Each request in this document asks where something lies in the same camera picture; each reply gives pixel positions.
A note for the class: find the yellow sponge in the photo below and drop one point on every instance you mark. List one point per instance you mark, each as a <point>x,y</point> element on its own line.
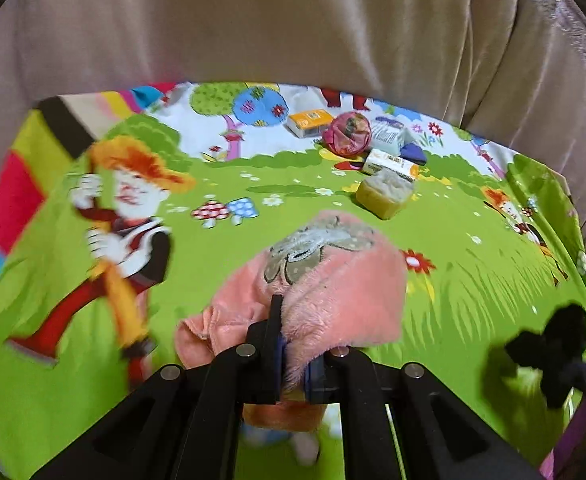
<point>380,200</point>

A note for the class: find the purple cardboard box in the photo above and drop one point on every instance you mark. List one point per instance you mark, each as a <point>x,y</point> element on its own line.
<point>580,430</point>

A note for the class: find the beige satin curtain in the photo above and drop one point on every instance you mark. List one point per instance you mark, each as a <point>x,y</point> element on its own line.
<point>273,20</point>

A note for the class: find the wrapped soap bar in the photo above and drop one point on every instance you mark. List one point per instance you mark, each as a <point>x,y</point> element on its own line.
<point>390,164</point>

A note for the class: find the pink towel with flower patch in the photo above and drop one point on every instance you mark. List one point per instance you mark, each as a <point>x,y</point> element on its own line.
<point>353,290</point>

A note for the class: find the black scrunchie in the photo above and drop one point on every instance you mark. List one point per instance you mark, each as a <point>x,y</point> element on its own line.
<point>558,340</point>

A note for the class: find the round pink pouch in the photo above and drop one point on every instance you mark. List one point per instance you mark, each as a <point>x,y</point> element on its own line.
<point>348,132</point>

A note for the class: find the white plastic packet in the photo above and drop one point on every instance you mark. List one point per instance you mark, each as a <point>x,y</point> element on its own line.
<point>388,135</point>

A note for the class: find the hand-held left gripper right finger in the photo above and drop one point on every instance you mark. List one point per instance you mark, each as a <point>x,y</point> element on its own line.
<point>315,375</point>

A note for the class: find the green printed blanket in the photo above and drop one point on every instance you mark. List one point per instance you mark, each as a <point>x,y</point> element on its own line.
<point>448,310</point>

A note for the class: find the purple knitted sock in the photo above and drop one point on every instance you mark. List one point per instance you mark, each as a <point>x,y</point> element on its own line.
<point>414,154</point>

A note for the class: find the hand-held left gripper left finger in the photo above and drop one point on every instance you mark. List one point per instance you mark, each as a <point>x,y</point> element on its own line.
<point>278,360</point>

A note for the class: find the white orange small box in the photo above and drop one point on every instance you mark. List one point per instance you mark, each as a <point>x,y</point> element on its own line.
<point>310,122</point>

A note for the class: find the lace trimmed curtain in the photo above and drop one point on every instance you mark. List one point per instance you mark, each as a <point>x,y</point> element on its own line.
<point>573,35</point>

